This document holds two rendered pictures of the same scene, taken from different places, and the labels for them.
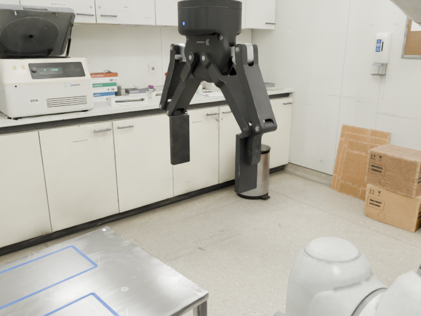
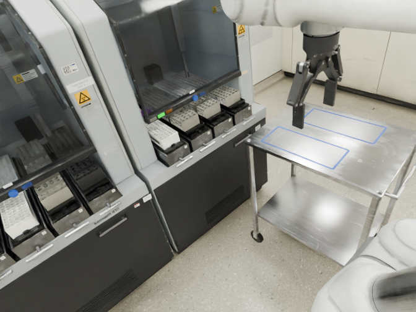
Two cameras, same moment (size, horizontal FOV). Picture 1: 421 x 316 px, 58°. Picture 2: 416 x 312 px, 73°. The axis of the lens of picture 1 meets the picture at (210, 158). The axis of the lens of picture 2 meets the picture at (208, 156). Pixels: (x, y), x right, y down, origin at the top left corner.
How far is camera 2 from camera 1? 0.73 m
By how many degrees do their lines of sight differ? 85
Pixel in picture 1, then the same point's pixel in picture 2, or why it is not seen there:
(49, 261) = (364, 126)
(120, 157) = not seen: outside the picture
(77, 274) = (360, 140)
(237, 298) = not seen: outside the picture
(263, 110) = (291, 95)
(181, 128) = (330, 88)
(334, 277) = (384, 236)
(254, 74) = (298, 78)
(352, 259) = (405, 244)
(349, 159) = not seen: outside the picture
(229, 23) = (309, 49)
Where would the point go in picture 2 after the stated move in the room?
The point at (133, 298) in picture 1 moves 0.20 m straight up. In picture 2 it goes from (354, 166) to (363, 122)
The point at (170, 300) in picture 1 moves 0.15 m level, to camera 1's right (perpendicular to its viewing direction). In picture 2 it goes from (361, 181) to (381, 213)
